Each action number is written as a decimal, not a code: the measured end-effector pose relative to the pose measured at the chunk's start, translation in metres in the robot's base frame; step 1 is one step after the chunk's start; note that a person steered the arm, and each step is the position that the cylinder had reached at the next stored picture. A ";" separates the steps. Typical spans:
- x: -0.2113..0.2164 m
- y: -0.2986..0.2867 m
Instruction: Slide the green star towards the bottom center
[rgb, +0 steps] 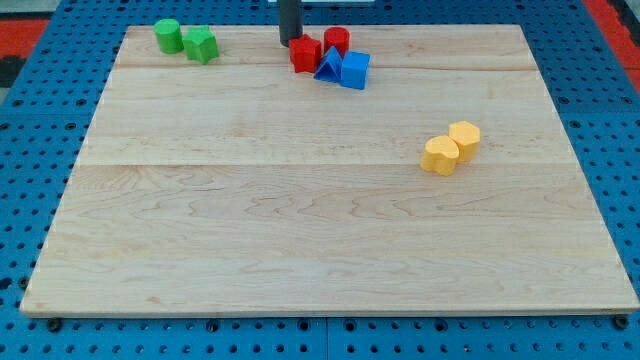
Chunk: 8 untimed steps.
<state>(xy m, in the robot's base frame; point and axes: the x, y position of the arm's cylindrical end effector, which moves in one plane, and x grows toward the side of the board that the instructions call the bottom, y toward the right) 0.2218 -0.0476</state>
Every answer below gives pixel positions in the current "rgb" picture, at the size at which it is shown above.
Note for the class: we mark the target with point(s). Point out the green star block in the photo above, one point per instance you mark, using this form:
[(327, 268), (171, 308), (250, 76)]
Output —
[(200, 44)]

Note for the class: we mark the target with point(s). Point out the yellow heart block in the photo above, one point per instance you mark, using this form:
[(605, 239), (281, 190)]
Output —
[(440, 155)]

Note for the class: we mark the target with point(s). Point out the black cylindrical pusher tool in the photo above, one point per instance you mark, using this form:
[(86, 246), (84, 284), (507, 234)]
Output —
[(290, 20)]

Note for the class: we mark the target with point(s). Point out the wooden board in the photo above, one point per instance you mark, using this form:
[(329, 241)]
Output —
[(240, 188)]

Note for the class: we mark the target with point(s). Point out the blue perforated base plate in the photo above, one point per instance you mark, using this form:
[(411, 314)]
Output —
[(48, 110)]

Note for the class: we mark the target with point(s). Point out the red star block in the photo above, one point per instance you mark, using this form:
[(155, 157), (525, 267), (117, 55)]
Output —
[(305, 53)]

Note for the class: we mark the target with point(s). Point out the red cylinder block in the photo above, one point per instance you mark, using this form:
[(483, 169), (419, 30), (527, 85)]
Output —
[(337, 37)]

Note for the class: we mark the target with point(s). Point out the yellow hexagon block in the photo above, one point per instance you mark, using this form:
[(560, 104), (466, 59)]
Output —
[(467, 137)]

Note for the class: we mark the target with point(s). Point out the blue cube block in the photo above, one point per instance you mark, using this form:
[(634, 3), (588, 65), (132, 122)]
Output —
[(354, 72)]

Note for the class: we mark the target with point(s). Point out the blue triangle block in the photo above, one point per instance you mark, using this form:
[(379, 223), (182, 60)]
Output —
[(329, 69)]

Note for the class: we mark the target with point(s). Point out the green cylinder block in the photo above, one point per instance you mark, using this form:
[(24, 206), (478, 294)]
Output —
[(168, 35)]

